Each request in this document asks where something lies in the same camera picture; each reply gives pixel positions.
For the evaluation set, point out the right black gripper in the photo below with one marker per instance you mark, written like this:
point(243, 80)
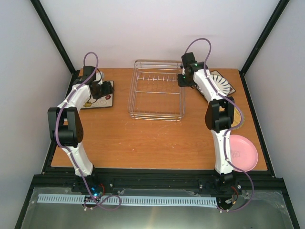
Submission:
point(180, 83)

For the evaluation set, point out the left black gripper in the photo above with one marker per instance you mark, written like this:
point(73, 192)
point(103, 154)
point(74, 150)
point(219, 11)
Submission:
point(108, 90)

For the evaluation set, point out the square floral plate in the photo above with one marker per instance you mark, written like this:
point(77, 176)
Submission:
point(103, 102)

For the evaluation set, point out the wire metal dish rack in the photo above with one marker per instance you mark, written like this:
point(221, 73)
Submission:
point(154, 91)

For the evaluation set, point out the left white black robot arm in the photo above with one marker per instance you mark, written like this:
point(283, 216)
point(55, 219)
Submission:
point(65, 125)

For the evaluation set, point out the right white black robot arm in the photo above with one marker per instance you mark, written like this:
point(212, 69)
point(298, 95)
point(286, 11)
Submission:
point(219, 115)

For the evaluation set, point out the square dark rimmed plate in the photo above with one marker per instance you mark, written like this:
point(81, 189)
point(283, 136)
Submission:
point(205, 88)

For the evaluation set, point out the round striped white plate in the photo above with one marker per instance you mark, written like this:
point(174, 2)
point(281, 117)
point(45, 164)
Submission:
point(223, 84)

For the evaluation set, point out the round woven bamboo plate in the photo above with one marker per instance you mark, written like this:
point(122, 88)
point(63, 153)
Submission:
point(238, 119)

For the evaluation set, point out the pink round plate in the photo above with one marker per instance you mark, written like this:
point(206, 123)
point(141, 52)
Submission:
point(244, 154)

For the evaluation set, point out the left circuit board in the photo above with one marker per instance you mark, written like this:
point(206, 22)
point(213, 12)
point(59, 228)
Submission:
point(98, 190)

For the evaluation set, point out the circuit board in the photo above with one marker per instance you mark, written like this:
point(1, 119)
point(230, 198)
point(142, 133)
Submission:
point(98, 190)
point(233, 199)

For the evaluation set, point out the right circuit board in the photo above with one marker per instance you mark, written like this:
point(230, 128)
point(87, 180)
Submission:
point(233, 199)

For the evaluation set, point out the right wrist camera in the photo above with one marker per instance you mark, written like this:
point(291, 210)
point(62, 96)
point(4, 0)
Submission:
point(187, 59)

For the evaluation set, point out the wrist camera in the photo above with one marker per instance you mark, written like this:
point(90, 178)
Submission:
point(187, 59)
point(91, 74)

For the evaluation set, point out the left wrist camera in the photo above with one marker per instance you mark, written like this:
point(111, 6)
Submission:
point(91, 74)

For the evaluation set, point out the left black frame post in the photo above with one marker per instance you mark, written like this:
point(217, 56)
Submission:
point(52, 33)

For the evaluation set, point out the black frame post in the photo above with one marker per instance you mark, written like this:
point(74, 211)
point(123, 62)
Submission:
point(52, 33)
point(279, 9)

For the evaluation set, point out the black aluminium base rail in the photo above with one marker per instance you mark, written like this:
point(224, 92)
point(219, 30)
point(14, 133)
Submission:
point(197, 181)

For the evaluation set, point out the right black frame post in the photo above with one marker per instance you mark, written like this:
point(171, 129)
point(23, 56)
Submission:
point(279, 9)

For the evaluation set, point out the grey slotted cable duct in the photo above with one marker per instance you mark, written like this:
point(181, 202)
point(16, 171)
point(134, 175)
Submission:
point(145, 201)

